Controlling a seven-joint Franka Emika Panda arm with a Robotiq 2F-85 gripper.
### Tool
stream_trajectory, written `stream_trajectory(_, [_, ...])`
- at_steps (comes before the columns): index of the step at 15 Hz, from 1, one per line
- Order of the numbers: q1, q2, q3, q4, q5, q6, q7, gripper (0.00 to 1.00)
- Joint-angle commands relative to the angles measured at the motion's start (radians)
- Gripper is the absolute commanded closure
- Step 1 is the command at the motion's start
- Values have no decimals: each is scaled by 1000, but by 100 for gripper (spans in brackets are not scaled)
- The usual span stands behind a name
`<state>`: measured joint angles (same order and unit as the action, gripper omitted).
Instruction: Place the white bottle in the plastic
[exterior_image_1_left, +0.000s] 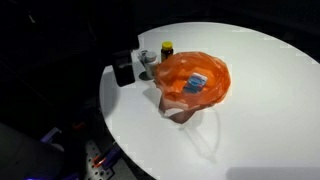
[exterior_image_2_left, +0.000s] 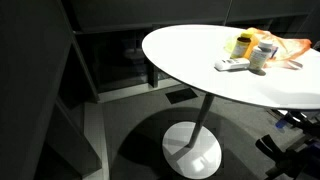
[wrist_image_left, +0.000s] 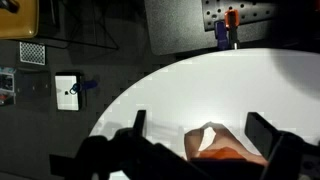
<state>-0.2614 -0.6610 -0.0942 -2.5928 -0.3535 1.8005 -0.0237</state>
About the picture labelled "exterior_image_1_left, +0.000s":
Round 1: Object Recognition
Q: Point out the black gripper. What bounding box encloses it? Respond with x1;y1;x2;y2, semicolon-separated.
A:
112;49;137;88

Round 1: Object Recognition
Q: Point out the white bottle grey cap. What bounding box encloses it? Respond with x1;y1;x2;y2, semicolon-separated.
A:
144;50;159;80

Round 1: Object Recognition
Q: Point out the amber bottle yellow cap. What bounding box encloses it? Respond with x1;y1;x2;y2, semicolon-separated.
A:
160;40;174;63

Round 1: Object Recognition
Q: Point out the orange plastic bag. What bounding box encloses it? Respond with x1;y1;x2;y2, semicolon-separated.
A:
153;51;232;125

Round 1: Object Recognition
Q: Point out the blue white mentos box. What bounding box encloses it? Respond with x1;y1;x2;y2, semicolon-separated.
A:
183;72;208;94

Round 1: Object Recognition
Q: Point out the purple orange clamp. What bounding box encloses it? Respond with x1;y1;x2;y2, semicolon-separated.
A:
93;144;122;169

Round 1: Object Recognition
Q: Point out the perforated metal plate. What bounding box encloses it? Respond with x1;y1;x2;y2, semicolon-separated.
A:
84;139;116;180

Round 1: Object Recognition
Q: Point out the grey rounded base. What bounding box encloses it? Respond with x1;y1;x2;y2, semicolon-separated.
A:
0;122;65;180

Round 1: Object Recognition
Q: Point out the purple bracket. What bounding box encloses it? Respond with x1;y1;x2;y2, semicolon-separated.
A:
40;127;63;144

